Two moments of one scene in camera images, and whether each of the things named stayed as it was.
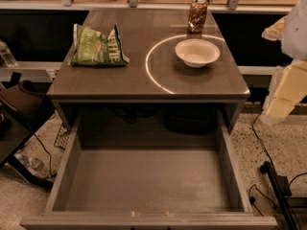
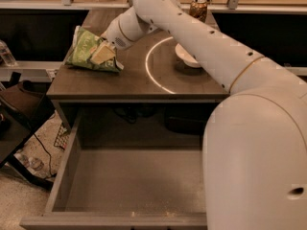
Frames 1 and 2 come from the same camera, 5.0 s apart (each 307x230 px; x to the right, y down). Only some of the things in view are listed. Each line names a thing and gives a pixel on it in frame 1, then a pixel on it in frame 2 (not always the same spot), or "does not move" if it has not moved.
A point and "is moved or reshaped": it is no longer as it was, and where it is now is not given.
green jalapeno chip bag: (92, 49) is moved or reshaped
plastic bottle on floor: (33, 162) does not move
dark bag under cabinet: (194, 119) does not move
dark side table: (26, 107) does not move
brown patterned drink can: (197, 15) does not move
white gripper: (296, 33) -> (114, 35)
